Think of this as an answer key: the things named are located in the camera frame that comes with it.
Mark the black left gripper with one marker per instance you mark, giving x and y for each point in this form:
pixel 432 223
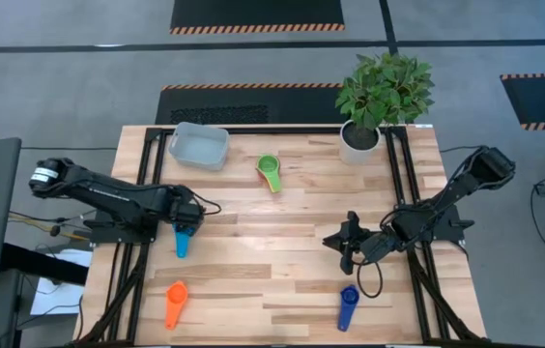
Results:
pixel 186 208

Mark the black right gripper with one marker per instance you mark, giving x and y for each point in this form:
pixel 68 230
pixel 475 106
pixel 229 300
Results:
pixel 374 246

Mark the cyan measuring cup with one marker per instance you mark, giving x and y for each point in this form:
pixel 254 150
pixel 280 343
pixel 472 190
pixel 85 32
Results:
pixel 183 244

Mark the dark blue measuring cup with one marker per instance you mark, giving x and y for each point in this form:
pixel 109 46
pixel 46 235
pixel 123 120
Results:
pixel 349 296

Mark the orange measuring cup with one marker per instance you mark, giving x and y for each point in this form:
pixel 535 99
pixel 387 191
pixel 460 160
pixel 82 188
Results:
pixel 176 295

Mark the green measuring cup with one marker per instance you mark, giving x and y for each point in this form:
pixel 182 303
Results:
pixel 268 166

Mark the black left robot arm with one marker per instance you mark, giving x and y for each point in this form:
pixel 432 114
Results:
pixel 108 195

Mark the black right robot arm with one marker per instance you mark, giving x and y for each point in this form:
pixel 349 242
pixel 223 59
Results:
pixel 451 193

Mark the grey plastic basket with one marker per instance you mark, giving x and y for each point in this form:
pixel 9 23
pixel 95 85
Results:
pixel 200 145

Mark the white plant pot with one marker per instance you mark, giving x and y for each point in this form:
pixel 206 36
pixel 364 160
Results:
pixel 350 155

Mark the black striped-edge floor mat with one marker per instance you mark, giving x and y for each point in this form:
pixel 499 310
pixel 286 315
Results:
pixel 543 99
pixel 253 104
pixel 258 12

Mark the white paper sheets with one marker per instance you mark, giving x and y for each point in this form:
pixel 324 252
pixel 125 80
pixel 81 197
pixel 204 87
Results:
pixel 55 295

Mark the black beam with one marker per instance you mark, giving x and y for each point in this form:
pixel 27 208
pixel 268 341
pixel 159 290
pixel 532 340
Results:
pixel 40 263

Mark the green leafy plant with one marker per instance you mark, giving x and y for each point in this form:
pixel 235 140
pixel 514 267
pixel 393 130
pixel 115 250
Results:
pixel 383 92

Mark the black aluminium table frame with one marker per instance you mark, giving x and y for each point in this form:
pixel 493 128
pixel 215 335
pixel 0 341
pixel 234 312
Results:
pixel 277 130

